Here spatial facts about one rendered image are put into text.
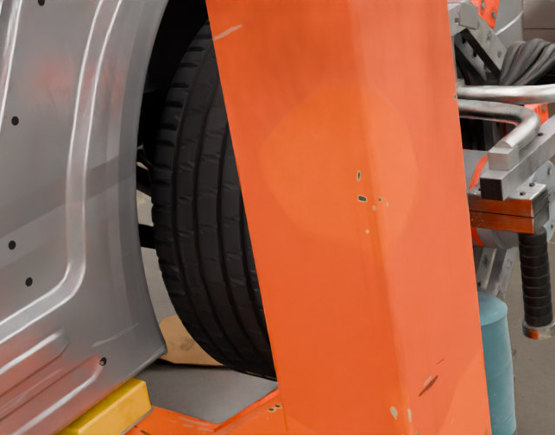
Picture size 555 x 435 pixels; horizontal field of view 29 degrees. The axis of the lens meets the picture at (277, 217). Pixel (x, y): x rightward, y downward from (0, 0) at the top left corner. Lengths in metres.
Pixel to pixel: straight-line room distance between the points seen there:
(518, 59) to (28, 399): 0.84
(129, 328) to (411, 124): 0.63
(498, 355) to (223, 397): 1.41
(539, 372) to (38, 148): 1.72
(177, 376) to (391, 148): 2.10
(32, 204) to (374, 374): 0.52
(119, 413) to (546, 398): 1.41
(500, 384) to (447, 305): 0.51
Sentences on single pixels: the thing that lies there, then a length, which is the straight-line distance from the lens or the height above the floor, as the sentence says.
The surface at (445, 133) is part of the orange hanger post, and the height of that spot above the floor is 1.14.
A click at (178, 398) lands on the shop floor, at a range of 2.91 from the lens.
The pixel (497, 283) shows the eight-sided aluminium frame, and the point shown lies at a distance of 1.82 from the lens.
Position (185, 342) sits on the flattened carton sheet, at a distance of 3.14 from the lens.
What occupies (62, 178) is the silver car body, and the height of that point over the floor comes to 1.05.
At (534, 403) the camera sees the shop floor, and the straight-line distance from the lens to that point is 2.68.
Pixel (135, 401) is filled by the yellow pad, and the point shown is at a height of 0.71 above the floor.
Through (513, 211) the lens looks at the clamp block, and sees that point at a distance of 1.37.
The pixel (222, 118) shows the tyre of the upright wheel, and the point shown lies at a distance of 1.48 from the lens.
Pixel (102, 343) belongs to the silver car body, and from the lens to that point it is 1.45.
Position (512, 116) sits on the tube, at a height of 1.00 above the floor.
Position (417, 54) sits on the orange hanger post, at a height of 1.22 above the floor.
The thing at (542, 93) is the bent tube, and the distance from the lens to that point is 1.56.
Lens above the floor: 1.48
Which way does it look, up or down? 22 degrees down
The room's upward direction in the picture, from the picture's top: 10 degrees counter-clockwise
